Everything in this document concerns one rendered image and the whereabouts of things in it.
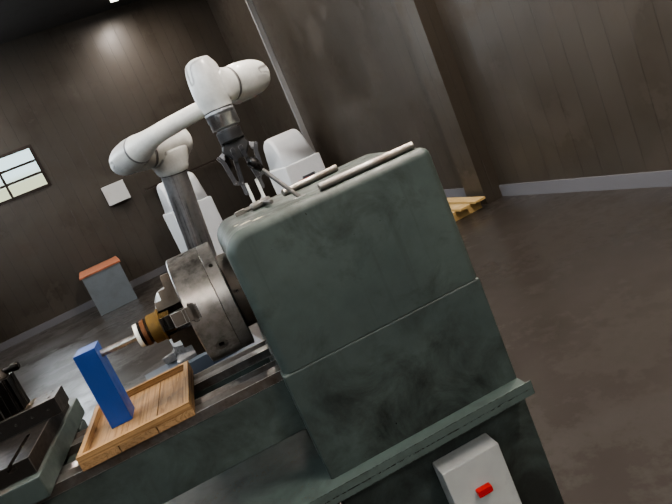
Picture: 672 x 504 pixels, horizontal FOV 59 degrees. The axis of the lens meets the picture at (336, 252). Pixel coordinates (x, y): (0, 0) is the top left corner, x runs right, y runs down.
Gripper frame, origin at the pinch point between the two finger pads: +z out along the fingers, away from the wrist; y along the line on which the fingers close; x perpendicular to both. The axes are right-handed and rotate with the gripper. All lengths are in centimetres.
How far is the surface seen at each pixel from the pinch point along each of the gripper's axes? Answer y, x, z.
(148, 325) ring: 42.9, 15.7, 19.9
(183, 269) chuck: 27.7, 21.3, 9.3
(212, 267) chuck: 20.7, 23.9, 11.7
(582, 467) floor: -62, 14, 130
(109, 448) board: 63, 30, 41
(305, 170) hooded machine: -148, -697, 49
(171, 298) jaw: 34.9, 10.2, 16.8
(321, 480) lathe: 19, 32, 76
